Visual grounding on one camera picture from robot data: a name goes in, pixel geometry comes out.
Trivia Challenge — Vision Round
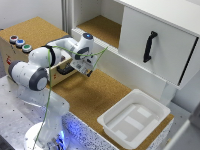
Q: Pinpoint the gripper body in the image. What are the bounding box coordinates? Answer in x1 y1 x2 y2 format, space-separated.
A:
70 53 97 77

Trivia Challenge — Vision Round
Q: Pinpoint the wooden drawer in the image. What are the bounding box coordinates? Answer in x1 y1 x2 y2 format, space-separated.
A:
46 54 83 88

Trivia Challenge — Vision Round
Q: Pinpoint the wooden drawer box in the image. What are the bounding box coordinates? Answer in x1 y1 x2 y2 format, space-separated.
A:
0 16 73 78

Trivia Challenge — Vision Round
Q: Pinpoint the green button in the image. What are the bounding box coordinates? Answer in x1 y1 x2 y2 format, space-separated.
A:
21 43 33 54

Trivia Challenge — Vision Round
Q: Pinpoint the white cabinet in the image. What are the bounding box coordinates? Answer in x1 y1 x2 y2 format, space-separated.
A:
70 0 200 108

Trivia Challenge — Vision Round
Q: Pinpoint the blue button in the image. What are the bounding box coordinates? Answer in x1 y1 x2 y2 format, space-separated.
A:
15 38 26 49

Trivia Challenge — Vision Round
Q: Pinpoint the red button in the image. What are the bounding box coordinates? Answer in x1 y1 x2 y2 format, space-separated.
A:
9 34 19 45

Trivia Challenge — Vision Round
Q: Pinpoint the white plastic box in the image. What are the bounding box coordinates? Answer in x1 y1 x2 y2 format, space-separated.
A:
96 88 172 150

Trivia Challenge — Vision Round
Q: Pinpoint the white sliding door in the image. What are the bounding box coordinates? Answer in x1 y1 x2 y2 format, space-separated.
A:
117 6 200 87

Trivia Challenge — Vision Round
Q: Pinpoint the black drawer handle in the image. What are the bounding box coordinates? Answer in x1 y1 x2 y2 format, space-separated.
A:
56 62 76 77

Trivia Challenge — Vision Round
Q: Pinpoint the green cable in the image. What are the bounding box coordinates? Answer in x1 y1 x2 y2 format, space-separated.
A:
31 44 109 150

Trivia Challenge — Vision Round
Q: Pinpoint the black door handle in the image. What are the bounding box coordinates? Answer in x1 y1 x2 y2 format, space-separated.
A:
142 30 159 64

